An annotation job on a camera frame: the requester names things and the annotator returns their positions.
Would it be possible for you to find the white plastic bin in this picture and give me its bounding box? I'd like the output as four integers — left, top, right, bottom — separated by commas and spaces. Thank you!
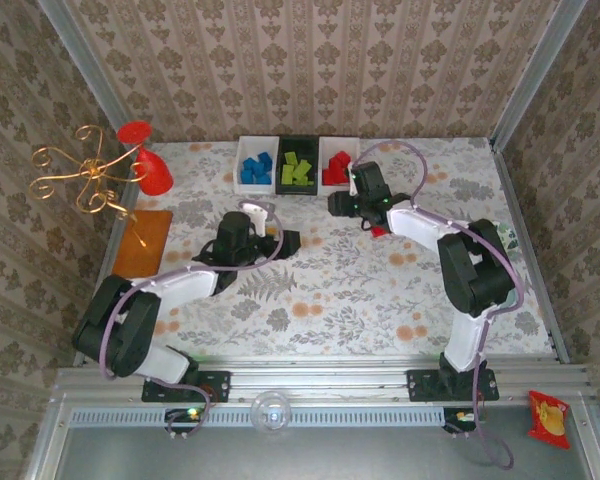
318, 135, 362, 197
233, 135, 280, 196

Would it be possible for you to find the black plastic bin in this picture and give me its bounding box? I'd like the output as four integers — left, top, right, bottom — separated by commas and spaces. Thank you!
274, 134, 322, 196

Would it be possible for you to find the orange wooden board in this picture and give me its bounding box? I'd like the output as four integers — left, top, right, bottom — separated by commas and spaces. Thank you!
111, 209, 174, 279

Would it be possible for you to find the floral patterned tablecloth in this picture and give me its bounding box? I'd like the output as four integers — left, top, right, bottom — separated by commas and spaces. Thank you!
97, 138, 556, 359

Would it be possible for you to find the red plastic goblet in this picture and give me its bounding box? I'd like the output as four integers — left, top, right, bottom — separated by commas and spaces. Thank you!
117, 121, 175, 197

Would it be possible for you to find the clear plastic dome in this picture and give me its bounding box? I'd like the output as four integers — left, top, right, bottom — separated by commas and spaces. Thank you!
249, 390, 294, 434

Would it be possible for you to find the black controller board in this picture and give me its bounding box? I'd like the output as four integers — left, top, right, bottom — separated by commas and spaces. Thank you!
164, 407, 206, 434
442, 407, 481, 434

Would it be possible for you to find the red snack bag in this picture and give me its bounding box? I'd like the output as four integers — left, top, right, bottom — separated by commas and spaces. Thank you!
527, 389, 572, 450

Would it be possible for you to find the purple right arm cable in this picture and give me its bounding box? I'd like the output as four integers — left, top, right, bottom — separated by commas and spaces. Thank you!
352, 140, 526, 470

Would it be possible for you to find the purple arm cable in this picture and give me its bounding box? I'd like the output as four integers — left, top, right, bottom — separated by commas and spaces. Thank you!
99, 199, 286, 439
352, 140, 526, 470

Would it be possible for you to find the aluminium side rail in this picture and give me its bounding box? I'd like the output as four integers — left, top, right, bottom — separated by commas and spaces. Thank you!
73, 189, 141, 369
488, 137, 571, 365

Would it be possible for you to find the aluminium table edge rail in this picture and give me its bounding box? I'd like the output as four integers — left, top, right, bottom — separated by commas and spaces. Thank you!
54, 355, 594, 407

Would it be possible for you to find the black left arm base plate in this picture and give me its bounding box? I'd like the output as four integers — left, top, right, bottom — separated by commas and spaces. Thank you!
140, 370, 232, 404

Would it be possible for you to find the gold wire ornament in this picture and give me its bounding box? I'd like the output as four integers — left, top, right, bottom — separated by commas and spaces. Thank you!
28, 124, 149, 246

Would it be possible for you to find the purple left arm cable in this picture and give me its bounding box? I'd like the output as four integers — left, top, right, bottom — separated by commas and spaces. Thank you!
99, 199, 286, 439

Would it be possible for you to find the grey slotted cable duct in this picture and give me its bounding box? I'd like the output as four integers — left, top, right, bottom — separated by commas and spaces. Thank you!
69, 405, 446, 429

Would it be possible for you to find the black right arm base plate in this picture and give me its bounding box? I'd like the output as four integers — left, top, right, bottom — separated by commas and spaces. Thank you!
405, 368, 500, 403

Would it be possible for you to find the aluminium frame post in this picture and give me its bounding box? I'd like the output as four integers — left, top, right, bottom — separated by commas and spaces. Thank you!
34, 0, 134, 151
488, 0, 587, 149

